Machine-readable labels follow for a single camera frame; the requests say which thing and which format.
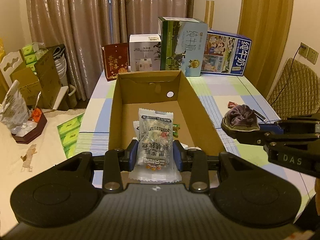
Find white humidifier box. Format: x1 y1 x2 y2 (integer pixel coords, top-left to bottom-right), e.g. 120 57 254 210
129 34 161 72

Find green milk carton box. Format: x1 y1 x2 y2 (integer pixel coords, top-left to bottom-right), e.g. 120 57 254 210
158 16 208 77

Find brown curtain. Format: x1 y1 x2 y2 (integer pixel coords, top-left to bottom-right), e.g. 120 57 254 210
26 0 194 100

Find white plastic bag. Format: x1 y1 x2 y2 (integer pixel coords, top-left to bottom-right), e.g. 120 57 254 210
52 44 68 86

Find clear snack packet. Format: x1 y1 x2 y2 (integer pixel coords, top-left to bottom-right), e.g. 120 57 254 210
129 108 182 183

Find golden yellow curtain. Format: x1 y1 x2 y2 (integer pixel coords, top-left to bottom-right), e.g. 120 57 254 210
238 0 293 97

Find blue milk carton box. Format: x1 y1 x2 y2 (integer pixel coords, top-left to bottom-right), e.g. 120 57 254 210
201 29 252 76

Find black power cable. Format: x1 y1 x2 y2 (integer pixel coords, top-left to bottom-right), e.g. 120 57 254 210
269 45 307 106

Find purple velvet scrunchie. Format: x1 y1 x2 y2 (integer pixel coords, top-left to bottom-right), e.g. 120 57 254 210
221 105 260 132

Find white silver foil bag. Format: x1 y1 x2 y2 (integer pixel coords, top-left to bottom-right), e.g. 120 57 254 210
1 80 30 134

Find brown cardboard carton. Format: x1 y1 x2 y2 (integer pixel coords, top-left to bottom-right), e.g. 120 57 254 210
1 50 62 109

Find green tissue packs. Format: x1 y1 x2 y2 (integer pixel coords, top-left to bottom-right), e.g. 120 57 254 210
22 42 48 74

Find red gift box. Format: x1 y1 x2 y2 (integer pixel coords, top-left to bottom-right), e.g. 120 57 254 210
101 43 129 81

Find dark red wooden tray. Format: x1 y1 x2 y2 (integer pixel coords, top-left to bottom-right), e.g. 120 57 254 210
12 107 47 144

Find checkered bed sheet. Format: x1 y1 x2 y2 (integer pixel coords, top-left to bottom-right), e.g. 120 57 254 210
74 73 315 206

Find brown cardboard box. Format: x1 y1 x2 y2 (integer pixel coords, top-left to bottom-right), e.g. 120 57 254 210
108 70 225 156

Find wall power socket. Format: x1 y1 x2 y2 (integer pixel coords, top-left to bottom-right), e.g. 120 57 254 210
298 42 319 64

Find green tissue pack on bed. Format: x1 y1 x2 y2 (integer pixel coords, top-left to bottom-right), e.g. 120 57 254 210
57 114 84 159

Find red snack packet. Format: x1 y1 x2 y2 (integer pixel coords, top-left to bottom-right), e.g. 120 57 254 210
227 101 238 109

